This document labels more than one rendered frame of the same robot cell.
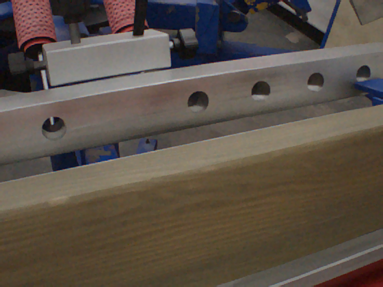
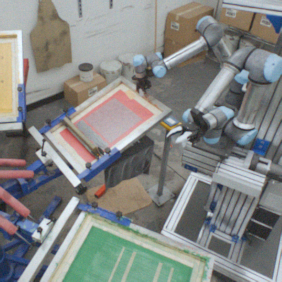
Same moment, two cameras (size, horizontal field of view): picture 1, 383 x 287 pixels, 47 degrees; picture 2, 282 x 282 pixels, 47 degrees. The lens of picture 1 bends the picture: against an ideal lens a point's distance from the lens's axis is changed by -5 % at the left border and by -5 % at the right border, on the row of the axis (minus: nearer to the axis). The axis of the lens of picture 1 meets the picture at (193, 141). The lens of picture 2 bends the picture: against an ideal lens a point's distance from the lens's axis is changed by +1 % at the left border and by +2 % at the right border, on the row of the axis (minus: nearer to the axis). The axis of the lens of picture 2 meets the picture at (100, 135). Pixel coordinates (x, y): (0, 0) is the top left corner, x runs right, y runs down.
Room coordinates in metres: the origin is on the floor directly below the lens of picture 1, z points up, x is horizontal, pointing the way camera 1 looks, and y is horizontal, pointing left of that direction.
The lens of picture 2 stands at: (0.31, 1.66, 2.63)
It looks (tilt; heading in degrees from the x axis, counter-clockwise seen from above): 42 degrees down; 260
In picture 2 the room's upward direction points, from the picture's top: 2 degrees counter-clockwise
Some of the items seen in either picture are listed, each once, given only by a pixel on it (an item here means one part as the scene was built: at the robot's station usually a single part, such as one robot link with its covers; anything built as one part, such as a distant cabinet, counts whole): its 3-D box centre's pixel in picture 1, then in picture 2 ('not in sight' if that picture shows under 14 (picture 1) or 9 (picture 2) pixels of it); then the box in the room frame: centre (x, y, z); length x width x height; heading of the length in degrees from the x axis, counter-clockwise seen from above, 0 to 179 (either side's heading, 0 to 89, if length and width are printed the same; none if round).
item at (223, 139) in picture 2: not in sight; (216, 134); (-0.65, 0.34, 1.31); 0.15 x 0.15 x 0.10
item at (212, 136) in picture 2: not in sight; (210, 130); (-0.46, 0.56, 1.56); 0.11 x 0.08 x 0.11; 114
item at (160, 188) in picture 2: not in sight; (164, 162); (-0.62, -0.23, 0.48); 0.22 x 0.22 x 0.96; 23
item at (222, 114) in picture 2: not in sight; (217, 117); (-0.47, 0.57, 1.65); 0.11 x 0.08 x 0.09; 24
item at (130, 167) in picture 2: not in sight; (126, 167); (-0.18, 0.03, 0.79); 0.46 x 0.09 x 0.33; 23
